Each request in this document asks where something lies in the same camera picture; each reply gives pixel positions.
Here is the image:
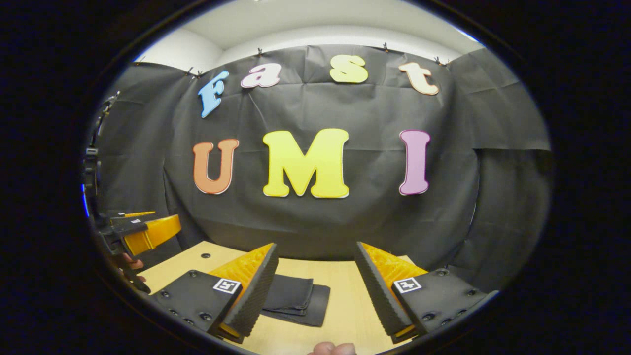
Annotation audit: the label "black jeans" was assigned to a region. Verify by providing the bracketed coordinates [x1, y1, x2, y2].
[260, 274, 331, 328]

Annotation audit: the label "black backdrop cloth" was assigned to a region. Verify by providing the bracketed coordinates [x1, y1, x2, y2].
[86, 43, 552, 291]

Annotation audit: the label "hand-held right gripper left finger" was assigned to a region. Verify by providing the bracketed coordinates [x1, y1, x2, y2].
[149, 242, 280, 345]

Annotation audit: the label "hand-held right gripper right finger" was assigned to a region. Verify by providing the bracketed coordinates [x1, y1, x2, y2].
[355, 241, 497, 345]

